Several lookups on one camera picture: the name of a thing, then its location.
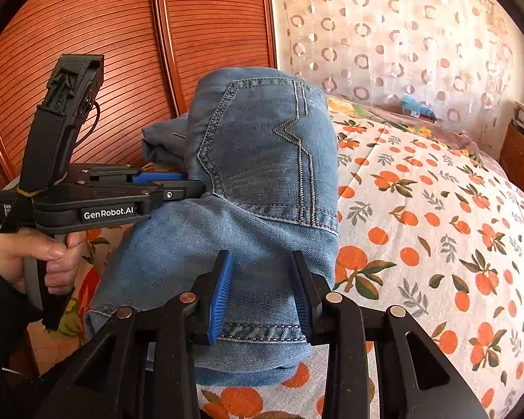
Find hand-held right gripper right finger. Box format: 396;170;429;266
288;251;490;419

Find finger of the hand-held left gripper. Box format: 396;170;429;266
129;170;190;186
151;179;208;210

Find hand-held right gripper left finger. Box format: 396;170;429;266
35;250;235;419

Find light blue denim pants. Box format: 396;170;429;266
84;67;340;387

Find darker blue denim pants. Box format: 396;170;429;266
140;112;193;172

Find person's left hand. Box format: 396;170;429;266
0;222;85;296

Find orange fruit print quilt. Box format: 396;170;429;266
196;111;524;419

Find wooden louvered wardrobe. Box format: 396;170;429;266
0;0;278;193

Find floral pink blanket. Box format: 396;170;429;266
26;96;503;359

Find small box with teal bundle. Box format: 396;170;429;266
399;94;437;123

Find long wooden cabinet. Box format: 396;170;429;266
500;122;524;184

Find sheer circle pattern curtain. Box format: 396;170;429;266
268;0;524;149

